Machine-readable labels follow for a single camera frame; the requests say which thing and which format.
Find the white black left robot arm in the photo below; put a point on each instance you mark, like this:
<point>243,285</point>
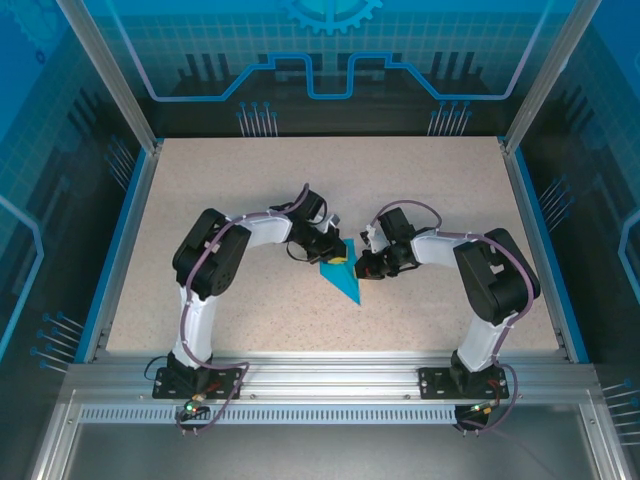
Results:
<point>265,230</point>

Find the blue table edge strip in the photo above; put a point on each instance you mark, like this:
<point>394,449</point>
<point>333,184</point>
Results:
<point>116,240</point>
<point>545,240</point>

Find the blue printed enclosure panel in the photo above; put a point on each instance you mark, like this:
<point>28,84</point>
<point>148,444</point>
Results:
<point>40,200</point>
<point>325,115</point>
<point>600,200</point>

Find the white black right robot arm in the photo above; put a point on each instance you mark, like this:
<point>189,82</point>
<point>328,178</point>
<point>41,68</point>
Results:
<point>435,247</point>

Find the aluminium frame beam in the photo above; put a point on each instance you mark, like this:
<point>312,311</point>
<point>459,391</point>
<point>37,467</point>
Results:
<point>325,375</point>

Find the teal cloth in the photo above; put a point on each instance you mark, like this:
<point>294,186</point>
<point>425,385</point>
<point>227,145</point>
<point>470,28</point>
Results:
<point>345,282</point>

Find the small LED circuit board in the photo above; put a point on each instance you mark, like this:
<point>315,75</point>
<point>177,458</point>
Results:
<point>484,408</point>
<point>195,406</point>

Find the aluminium corner post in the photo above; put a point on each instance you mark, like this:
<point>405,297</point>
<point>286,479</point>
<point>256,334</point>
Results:
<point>120,85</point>
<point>544,75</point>

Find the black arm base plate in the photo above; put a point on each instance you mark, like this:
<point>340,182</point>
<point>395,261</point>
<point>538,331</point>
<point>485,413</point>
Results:
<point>435,382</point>
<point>225,382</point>

